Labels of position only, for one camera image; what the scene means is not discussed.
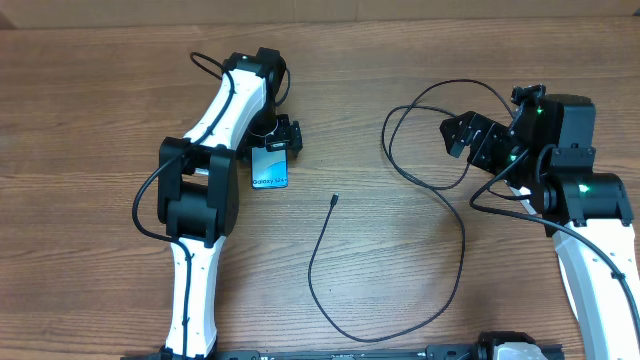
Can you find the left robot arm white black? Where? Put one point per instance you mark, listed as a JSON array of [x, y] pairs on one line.
[[198, 193]]

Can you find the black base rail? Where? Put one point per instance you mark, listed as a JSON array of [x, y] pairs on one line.
[[493, 345]]

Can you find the white power strip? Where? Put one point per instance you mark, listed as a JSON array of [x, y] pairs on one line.
[[520, 194]]

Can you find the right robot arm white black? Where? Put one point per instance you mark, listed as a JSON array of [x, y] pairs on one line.
[[546, 156]]

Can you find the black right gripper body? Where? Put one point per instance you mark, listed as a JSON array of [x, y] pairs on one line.
[[491, 150]]

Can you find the blue-screen Samsung Galaxy smartphone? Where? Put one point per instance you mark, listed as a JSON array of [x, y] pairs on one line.
[[269, 169]]

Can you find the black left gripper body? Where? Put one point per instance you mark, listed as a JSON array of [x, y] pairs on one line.
[[285, 134]]

